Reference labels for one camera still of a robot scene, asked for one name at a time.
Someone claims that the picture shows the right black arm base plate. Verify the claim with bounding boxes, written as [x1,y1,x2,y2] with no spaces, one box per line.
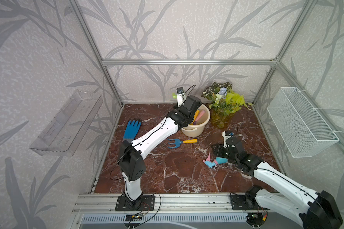
[229,193,260,210]

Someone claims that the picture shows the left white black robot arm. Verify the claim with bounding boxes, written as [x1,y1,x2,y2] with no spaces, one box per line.
[118,95,202,205]

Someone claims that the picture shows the cream plastic bucket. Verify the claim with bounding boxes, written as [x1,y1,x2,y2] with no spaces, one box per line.
[181,104,211,137]

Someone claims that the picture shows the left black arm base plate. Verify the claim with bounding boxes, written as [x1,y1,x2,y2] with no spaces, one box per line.
[115,195,155,211]

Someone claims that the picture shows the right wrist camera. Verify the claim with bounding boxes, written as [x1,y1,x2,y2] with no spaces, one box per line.
[222,131,235,148]

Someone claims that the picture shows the green potted plant glass vase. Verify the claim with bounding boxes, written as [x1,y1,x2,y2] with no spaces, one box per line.
[201,82,253,129]

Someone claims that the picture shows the purple trowel pink handle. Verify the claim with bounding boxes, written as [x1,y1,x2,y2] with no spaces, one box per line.
[193,110,205,125]

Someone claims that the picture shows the blue fork yellow handle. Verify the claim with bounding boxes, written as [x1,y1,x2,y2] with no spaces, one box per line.
[168,138,198,149]

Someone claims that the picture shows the teal spray bottle pink trigger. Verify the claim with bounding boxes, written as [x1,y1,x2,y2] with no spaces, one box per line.
[203,154,228,168]

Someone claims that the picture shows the aluminium frame rail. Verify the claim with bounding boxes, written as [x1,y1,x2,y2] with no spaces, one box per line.
[102,59,277,66]

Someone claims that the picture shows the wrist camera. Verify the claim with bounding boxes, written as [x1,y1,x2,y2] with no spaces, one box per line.
[176,87,185,107]
[222,131,235,148]

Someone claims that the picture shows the yellow shovel yellow handle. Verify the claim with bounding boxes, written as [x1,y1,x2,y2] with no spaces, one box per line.
[191,109,200,125]

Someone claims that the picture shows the clear acrylic wall shelf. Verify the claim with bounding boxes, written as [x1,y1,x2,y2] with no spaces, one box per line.
[30,90,104,156]

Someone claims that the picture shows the blue gardening glove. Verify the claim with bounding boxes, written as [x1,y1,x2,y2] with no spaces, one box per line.
[122,120,142,142]

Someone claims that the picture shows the white wire mesh basket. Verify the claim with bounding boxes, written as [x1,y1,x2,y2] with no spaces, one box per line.
[267,87,339,158]

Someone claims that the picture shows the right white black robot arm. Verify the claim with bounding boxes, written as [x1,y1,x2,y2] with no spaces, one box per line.
[212,131,343,229]

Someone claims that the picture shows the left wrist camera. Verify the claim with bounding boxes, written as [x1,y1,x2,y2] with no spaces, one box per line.
[176,87,185,107]

